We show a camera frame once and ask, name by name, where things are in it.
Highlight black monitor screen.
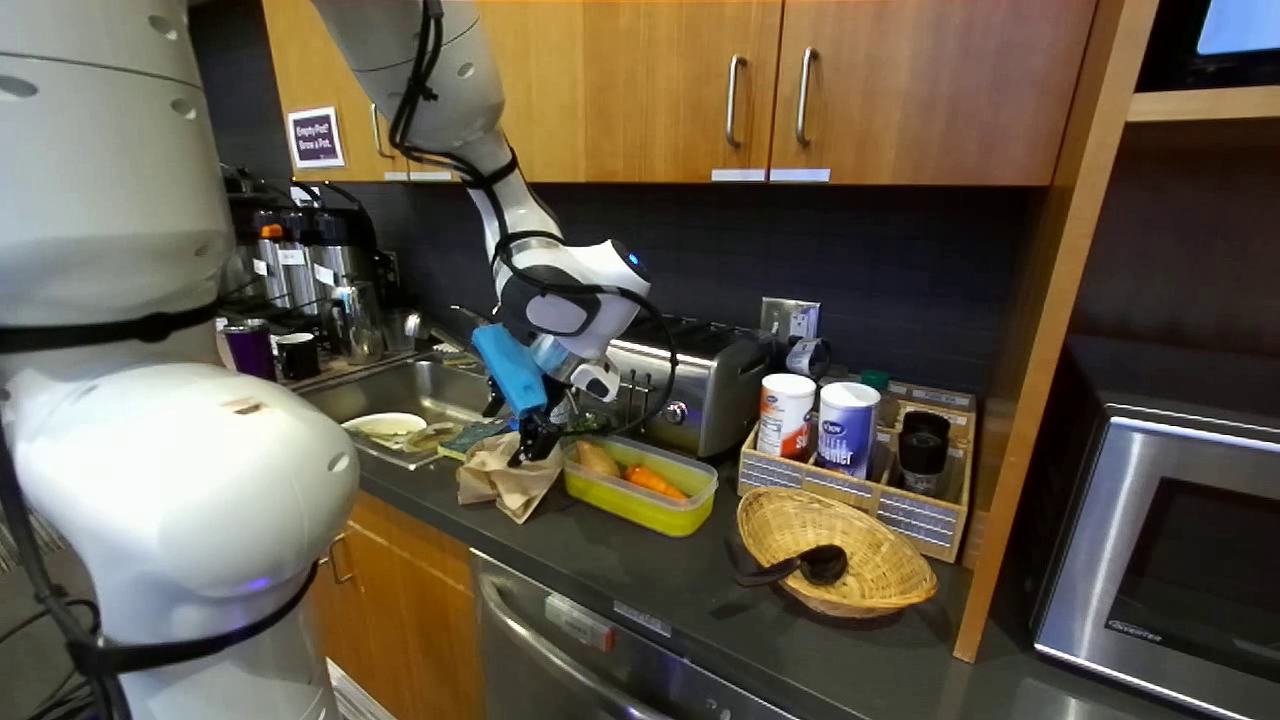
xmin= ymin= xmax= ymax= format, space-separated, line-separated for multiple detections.
xmin=1138 ymin=0 xmax=1280 ymax=95

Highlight black jar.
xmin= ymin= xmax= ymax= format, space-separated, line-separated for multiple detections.
xmin=891 ymin=406 xmax=958 ymax=500

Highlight brown paper towel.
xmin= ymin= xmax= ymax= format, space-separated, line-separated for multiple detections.
xmin=453 ymin=427 xmax=574 ymax=528

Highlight silver cabinet door handle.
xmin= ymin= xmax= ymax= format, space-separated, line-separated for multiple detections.
xmin=719 ymin=53 xmax=754 ymax=153
xmin=364 ymin=101 xmax=401 ymax=168
xmin=792 ymin=42 xmax=824 ymax=153

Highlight steel coffee urn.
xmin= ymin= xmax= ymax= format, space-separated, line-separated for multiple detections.
xmin=244 ymin=196 xmax=336 ymax=325

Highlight purple white sign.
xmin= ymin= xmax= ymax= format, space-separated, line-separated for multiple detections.
xmin=283 ymin=104 xmax=350 ymax=172

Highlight dark purple mug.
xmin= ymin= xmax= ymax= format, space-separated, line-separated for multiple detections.
xmin=222 ymin=315 xmax=279 ymax=378

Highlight white cup red print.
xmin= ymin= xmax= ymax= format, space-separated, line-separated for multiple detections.
xmin=754 ymin=367 xmax=822 ymax=464

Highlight orange carrot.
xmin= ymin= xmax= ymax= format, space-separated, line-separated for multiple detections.
xmin=620 ymin=461 xmax=697 ymax=506

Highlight stainless steel dishwasher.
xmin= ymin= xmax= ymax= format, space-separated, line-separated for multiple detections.
xmin=467 ymin=542 xmax=817 ymax=720

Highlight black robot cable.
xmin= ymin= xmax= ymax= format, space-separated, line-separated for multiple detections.
xmin=386 ymin=0 xmax=685 ymax=445

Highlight grey round object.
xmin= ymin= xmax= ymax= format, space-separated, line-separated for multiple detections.
xmin=782 ymin=332 xmax=838 ymax=378

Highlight wooden base cabinet door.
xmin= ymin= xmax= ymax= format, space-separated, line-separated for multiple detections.
xmin=309 ymin=493 xmax=487 ymax=720

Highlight wooden crate box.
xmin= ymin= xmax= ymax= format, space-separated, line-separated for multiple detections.
xmin=738 ymin=378 xmax=981 ymax=566

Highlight stainless steel microwave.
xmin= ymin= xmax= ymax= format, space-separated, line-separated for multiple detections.
xmin=1032 ymin=334 xmax=1280 ymax=720

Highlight silver wall outlet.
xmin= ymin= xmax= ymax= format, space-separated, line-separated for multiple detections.
xmin=755 ymin=292 xmax=824 ymax=344

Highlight green yellow sponge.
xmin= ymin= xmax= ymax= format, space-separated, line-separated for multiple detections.
xmin=435 ymin=417 xmax=505 ymax=464

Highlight stainless steel sink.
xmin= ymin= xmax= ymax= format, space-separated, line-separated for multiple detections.
xmin=292 ymin=347 xmax=505 ymax=433

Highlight wooden cabinet side panel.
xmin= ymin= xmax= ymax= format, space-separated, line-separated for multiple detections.
xmin=953 ymin=0 xmax=1164 ymax=669

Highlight black spoon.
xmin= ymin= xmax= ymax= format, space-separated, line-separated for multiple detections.
xmin=727 ymin=540 xmax=854 ymax=593

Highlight white cup blue print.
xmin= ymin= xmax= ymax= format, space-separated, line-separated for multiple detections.
xmin=811 ymin=374 xmax=884 ymax=479

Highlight black mug white inside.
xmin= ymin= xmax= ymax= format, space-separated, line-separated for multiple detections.
xmin=271 ymin=326 xmax=326 ymax=388

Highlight wooden shelf board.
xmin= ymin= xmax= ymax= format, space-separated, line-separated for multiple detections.
xmin=1126 ymin=84 xmax=1280 ymax=126

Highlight woven wicker basket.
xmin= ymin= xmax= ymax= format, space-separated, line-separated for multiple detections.
xmin=733 ymin=483 xmax=939 ymax=624

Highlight yellow-green plastic food container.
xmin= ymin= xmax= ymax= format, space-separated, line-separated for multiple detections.
xmin=560 ymin=433 xmax=725 ymax=540

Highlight chrome faucet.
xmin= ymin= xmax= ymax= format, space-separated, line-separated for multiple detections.
xmin=397 ymin=306 xmax=432 ymax=361

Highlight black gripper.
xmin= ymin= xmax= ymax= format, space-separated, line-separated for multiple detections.
xmin=515 ymin=341 xmax=623 ymax=467

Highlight silver toaster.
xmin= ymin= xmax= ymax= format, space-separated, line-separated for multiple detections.
xmin=596 ymin=310 xmax=792 ymax=461

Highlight tan round vegetable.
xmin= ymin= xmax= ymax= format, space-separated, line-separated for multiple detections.
xmin=574 ymin=434 xmax=627 ymax=483

